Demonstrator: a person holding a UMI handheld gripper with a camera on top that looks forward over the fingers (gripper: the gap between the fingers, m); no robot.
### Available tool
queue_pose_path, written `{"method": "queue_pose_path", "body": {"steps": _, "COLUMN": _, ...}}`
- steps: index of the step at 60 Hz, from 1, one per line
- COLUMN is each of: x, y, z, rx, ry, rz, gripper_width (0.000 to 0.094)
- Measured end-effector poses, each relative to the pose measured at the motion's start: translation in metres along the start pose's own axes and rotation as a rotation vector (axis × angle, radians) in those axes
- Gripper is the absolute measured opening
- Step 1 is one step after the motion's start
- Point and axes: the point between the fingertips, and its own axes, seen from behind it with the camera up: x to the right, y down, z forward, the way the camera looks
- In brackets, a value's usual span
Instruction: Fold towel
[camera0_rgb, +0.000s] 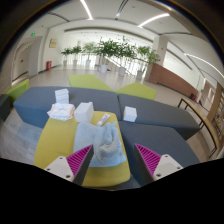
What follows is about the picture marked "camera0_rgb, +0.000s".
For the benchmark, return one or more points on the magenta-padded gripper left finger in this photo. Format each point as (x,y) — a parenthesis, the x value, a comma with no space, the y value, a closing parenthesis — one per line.
(60,166)

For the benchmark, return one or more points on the light blue towel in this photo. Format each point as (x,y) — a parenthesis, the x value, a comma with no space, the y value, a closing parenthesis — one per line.
(100,143)

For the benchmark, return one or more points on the small green upholstered bench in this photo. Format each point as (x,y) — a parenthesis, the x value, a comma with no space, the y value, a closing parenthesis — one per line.
(138,90)

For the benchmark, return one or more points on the ceiling strip lights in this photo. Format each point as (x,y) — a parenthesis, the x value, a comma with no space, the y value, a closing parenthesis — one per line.
(87,9)

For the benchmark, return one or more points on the green exit sign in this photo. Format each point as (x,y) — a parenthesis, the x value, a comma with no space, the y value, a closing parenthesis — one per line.
(33,34)

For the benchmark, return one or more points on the wooden shelf unit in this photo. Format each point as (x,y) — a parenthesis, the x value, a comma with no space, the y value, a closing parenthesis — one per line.
(216,110)

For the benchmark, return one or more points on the small white box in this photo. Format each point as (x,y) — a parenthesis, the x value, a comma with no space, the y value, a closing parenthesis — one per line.
(130,114)

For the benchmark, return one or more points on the small white tube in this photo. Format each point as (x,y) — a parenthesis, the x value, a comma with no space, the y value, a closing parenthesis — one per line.
(103,120)

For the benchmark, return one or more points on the wooden table with black legs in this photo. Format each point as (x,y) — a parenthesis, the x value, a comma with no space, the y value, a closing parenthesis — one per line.
(195,106)

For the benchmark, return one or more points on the row of potted plants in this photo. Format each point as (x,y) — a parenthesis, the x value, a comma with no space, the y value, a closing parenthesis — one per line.
(110,50)

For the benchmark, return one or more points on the long blue-grey upholstered bench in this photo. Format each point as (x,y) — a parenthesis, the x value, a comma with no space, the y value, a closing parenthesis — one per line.
(33,103)

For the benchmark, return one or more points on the red bin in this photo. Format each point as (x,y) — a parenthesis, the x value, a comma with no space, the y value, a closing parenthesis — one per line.
(48,65)

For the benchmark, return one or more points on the large white box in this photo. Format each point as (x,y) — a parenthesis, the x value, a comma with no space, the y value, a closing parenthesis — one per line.
(84,112)

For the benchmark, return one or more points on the stack of white tissue packs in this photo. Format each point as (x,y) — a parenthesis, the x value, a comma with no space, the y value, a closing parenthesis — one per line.
(62,96)

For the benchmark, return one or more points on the long green upholstered bench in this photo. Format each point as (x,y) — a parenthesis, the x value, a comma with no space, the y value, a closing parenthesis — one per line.
(18,90)

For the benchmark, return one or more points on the large green upholstered bench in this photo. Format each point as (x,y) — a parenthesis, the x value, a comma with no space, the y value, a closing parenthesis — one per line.
(88,81)

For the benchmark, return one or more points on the yellow wall picture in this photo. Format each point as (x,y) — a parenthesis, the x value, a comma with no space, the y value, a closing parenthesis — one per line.
(53,43)

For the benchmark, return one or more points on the yellow upholstered bench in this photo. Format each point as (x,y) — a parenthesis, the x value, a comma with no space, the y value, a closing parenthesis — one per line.
(53,146)

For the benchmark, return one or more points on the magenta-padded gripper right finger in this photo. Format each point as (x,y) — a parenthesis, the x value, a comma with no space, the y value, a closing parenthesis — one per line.
(165,165)

